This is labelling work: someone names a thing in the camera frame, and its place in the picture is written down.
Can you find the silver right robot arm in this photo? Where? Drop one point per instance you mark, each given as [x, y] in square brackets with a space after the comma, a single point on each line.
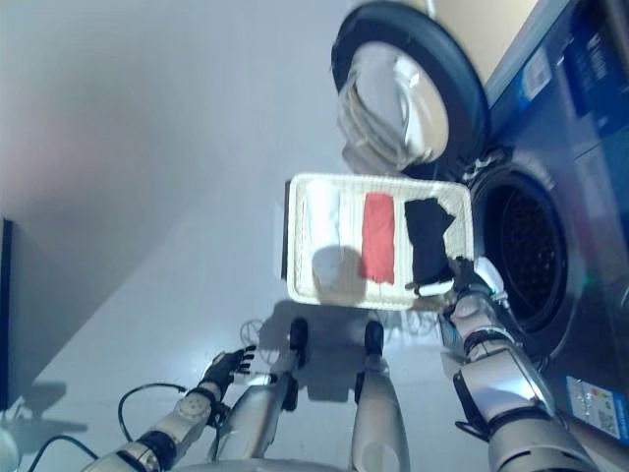
[501, 383]

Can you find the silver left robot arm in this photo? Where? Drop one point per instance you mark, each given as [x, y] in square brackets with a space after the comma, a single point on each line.
[182, 418]

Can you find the dark glossy stool box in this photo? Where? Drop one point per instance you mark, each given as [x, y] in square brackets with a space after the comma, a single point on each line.
[284, 231]

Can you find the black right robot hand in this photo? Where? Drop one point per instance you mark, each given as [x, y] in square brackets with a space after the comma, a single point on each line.
[469, 277]

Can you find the white cloth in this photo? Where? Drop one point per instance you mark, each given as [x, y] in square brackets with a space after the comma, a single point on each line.
[324, 216]

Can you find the cream wicker laundry basket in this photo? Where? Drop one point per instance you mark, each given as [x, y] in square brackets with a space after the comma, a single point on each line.
[354, 295]

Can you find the silver right robot leg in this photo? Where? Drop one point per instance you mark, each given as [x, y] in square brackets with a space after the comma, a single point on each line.
[378, 408]

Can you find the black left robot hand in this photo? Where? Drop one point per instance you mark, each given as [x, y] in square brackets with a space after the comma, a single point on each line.
[223, 369]

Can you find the black cloth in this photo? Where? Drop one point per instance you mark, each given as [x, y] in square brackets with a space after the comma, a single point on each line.
[426, 241]

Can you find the red cloth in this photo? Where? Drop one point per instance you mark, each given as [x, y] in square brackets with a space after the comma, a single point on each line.
[377, 236]

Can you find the dark blue washing machine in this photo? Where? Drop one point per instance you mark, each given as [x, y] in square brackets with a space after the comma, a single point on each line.
[580, 172]

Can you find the silver left robot leg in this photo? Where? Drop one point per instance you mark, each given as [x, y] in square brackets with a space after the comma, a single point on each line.
[260, 413]

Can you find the grey cabinet with dark edge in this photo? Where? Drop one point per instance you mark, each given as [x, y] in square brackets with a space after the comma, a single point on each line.
[7, 319]

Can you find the grey robot torso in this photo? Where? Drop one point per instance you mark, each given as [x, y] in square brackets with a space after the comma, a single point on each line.
[275, 466]

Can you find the round washing machine door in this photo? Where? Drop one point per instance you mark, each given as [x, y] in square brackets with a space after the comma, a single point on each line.
[442, 64]

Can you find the silver robot leg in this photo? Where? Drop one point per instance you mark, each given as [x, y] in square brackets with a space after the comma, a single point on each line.
[260, 413]
[378, 408]

